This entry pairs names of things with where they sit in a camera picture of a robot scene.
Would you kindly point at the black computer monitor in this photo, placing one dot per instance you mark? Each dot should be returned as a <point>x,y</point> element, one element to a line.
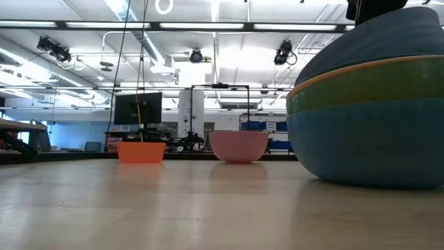
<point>138,108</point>

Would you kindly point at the black stand frame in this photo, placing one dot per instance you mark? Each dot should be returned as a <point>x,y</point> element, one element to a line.
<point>219,85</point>

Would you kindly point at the black side desk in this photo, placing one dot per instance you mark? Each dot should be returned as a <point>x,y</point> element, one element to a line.
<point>21,125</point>

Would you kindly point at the overhead light bar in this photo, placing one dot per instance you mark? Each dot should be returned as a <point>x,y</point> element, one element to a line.
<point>154,25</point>

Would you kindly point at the shelf with blue bins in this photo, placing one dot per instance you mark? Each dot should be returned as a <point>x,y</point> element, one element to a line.
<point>263,125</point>

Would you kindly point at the dark teal green bowl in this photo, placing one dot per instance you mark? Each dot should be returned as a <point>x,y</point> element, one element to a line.
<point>381,45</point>

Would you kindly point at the pink bowl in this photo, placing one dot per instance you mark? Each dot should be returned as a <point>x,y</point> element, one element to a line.
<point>238,147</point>

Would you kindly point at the black aluminium table frame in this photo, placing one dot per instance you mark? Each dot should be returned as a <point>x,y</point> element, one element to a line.
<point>52,157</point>

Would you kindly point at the small orange-red bowl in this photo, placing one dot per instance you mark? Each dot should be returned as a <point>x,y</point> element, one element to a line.
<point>141,152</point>

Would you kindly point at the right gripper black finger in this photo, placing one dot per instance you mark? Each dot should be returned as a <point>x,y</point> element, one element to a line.
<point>379,10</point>

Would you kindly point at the large green bowl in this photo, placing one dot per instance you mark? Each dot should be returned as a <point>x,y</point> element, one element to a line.
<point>364,87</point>

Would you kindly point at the white pillar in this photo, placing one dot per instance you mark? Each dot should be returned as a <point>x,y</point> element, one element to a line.
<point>190,114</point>

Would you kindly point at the large blue bowl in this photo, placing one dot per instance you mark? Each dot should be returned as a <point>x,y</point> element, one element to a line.
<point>367,146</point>

